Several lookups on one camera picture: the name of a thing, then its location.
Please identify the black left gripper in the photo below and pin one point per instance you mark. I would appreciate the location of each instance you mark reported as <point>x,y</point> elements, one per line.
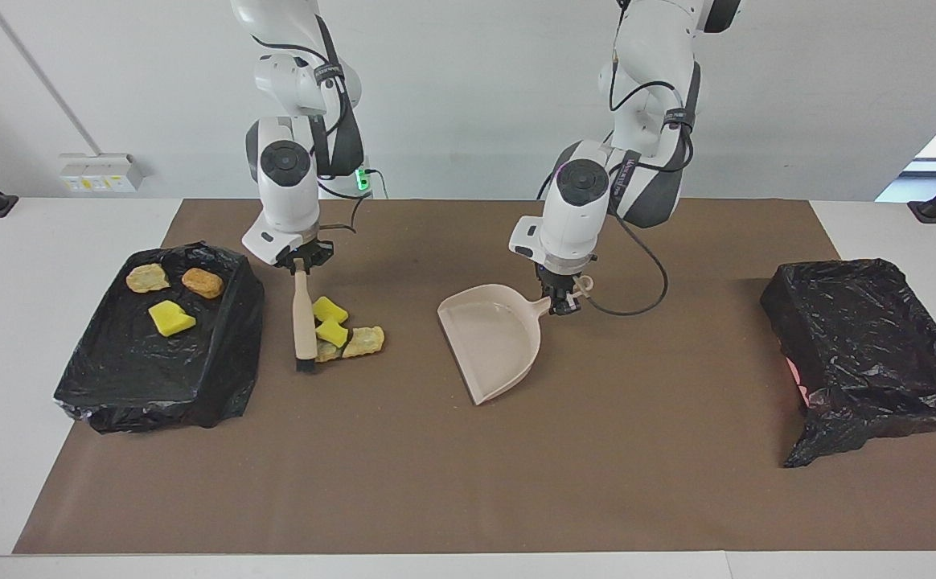
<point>560,277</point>

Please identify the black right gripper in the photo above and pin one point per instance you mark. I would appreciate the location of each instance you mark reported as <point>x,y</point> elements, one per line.
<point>307,254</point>

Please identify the beige hand brush black bristles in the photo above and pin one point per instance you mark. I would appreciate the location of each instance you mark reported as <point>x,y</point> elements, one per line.
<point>304,322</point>

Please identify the beige plastic dustpan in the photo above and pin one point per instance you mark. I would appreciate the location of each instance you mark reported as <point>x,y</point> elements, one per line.
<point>492,338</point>

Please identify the brown nugget shaped toy food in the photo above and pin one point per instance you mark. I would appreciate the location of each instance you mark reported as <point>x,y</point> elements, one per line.
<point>203,283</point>

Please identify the yellow sponge with green side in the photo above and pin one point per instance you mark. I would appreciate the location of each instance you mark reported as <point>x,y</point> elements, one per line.
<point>170,319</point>

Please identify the tan striped bread piece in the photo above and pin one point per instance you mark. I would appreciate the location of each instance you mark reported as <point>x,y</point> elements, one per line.
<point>148,278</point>

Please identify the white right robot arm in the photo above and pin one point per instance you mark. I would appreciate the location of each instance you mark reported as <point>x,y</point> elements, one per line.
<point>287,193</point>

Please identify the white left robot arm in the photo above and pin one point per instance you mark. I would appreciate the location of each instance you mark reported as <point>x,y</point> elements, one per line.
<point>576,217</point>

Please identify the black trash bag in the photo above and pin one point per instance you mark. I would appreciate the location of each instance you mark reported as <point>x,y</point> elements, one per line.
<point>130,378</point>
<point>862,346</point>

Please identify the pink bin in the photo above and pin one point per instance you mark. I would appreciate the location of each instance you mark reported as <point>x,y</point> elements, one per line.
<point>794,375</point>

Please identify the yellow notched sponge piece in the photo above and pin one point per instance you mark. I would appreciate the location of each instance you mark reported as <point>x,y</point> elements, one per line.
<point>330,310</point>

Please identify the yellow curved sponge piece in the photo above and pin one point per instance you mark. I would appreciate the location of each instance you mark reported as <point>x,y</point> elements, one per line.
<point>331,333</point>

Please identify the brown paper table mat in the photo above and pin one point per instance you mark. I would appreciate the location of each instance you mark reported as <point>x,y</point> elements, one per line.
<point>597,498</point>

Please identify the white wall socket panel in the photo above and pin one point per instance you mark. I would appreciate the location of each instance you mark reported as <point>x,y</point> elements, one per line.
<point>102,173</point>

